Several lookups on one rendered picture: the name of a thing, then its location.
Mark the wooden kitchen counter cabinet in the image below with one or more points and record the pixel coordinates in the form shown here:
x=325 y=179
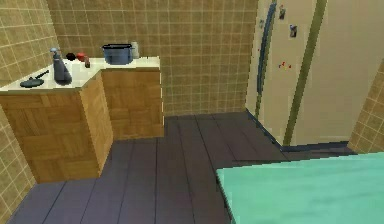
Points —
x=60 y=133

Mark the dark fridge magnet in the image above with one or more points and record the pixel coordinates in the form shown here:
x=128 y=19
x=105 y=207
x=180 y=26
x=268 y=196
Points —
x=282 y=12
x=293 y=31

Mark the black frying pan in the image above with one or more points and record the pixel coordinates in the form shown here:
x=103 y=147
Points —
x=31 y=81

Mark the black round object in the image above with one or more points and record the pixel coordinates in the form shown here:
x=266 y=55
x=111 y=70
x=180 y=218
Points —
x=70 y=56

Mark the grey cylindrical container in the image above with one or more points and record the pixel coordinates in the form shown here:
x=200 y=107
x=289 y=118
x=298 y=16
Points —
x=135 y=50

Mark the beige fridge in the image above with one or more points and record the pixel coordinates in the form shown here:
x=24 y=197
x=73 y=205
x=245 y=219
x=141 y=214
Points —
x=320 y=73

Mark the blue cooking pot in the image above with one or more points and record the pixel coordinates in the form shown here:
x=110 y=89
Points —
x=117 y=54

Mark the green table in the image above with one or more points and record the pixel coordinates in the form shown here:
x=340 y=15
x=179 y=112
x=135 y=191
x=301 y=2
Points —
x=306 y=190

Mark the red round object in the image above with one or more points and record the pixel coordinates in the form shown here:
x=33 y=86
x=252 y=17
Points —
x=80 y=56

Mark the small brown shaker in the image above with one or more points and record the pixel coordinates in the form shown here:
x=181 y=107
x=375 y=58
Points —
x=87 y=62

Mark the dark blue spray bottle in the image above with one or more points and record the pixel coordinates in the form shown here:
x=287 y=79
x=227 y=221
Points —
x=60 y=70

